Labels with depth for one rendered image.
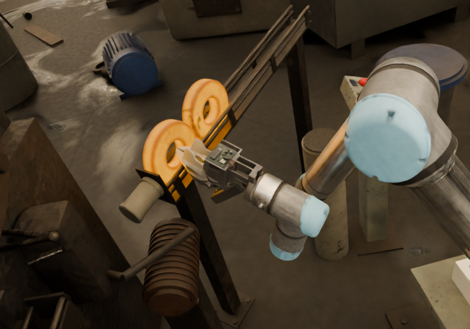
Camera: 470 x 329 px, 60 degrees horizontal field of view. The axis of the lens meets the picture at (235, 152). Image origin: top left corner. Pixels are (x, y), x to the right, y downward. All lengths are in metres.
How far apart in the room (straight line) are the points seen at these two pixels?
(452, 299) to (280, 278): 0.61
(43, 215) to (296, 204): 0.48
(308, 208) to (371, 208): 0.65
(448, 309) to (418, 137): 0.63
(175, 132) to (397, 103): 0.53
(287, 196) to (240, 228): 0.88
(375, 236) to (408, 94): 1.01
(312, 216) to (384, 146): 0.27
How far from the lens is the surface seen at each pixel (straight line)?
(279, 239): 0.89
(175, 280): 0.96
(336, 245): 1.47
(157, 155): 0.92
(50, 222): 0.81
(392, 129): 0.58
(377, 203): 1.43
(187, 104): 0.99
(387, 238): 1.60
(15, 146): 0.92
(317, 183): 0.91
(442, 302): 1.15
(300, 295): 1.48
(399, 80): 0.64
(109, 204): 2.04
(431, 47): 1.82
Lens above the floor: 1.28
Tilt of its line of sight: 39 degrees down
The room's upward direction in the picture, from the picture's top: 15 degrees counter-clockwise
